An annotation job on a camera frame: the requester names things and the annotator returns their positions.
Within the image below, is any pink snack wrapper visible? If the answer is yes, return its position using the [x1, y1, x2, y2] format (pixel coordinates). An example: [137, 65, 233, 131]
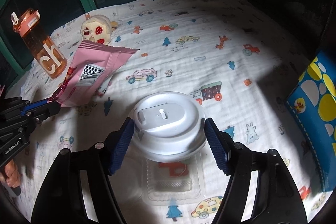
[51, 40, 137, 107]

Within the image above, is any white coffee cup lid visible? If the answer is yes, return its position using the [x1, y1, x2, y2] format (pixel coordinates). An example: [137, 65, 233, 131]
[129, 92, 206, 162]

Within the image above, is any left hand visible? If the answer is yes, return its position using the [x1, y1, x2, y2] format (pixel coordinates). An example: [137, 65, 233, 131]
[1, 160, 21, 197]

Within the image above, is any orange transparent water bottle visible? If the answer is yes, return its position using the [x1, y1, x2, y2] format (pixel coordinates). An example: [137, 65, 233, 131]
[10, 8, 67, 79]

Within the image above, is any clear square plastic container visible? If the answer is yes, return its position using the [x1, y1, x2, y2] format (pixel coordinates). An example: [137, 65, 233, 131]
[142, 153, 206, 206]

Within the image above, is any cream strawberry plush toy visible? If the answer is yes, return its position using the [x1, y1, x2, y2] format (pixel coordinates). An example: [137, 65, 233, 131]
[80, 15, 118, 45]

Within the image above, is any blue yellow-dotted tissue box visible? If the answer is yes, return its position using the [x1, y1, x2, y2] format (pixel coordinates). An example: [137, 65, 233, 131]
[285, 51, 336, 192]

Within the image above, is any white cartoon-print blanket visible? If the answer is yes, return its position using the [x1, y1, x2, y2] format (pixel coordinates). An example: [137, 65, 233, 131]
[15, 0, 330, 219]

